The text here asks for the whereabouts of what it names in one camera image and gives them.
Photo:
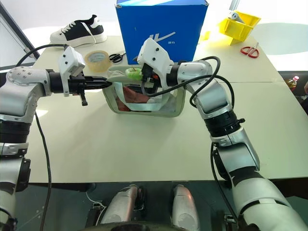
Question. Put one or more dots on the dark metal frame bar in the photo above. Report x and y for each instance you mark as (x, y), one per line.
(21, 33)

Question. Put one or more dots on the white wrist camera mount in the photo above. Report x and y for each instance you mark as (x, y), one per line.
(155, 54)
(71, 60)

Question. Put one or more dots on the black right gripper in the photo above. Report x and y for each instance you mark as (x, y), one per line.
(155, 83)

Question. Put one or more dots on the clear packing tape roll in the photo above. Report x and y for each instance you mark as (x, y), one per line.
(97, 60)

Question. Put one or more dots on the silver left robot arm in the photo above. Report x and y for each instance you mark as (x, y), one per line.
(19, 86)

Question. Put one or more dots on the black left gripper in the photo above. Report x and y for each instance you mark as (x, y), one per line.
(77, 85)

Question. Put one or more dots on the silver right robot thigh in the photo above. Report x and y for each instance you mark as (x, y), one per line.
(184, 207)

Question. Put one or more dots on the blue cardboard box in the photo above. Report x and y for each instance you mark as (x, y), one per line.
(161, 29)

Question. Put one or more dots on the yellow drink bottle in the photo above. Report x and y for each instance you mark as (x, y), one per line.
(293, 83)

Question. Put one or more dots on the yellow plastic bin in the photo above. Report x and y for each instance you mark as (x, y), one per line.
(251, 19)
(234, 30)

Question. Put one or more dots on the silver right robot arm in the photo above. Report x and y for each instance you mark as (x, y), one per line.
(216, 96)

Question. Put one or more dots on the silver robot thigh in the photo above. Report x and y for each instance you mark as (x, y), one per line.
(120, 207)
(184, 207)

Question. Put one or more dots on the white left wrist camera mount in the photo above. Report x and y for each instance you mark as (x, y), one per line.
(71, 60)

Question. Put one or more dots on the silver left robot thigh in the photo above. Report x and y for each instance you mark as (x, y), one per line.
(120, 207)

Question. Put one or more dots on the black scissors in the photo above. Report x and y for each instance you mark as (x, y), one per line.
(116, 57)

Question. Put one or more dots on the red item inside pouch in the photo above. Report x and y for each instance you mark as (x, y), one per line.
(134, 97)

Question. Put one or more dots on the black and white sneaker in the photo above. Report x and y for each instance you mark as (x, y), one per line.
(77, 32)

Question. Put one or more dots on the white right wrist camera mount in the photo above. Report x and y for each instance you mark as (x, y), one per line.
(155, 54)

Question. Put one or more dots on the white paper roll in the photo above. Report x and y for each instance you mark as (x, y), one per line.
(237, 16)

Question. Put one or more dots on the transparent grey pouch bag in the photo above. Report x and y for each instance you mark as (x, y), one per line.
(168, 106)

